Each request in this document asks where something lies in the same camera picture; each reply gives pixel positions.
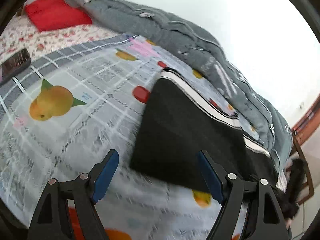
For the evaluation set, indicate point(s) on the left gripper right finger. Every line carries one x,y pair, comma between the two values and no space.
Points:
264,219

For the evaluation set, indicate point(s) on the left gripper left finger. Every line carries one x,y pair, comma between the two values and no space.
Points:
51,219

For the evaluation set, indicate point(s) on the black pants with white stripe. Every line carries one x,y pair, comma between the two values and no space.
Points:
178,122

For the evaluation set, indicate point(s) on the fruit print bed sheet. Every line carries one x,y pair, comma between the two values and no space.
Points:
63,116

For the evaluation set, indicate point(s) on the black mobile phone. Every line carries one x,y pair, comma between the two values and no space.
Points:
15,65

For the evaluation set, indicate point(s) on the floral print bed sheet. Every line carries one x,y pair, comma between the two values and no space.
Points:
21,33

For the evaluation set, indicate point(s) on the red pillow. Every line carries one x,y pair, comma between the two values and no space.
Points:
49,15

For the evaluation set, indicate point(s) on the grey quilted comforter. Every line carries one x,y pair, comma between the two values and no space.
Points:
201,51

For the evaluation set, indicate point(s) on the white wall switch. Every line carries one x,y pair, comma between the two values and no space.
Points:
301,106

